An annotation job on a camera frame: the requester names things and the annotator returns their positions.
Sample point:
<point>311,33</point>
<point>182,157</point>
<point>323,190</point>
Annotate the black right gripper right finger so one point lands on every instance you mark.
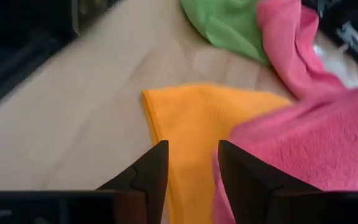
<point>247,177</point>

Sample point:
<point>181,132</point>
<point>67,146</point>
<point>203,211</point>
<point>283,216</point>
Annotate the green microfiber towel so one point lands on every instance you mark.
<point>228,25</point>

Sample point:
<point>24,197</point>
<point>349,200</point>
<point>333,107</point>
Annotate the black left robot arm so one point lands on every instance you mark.
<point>353,18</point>

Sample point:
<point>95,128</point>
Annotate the orange microfiber towel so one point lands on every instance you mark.
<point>191,130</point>

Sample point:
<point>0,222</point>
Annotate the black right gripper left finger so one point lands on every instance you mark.
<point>148,174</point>

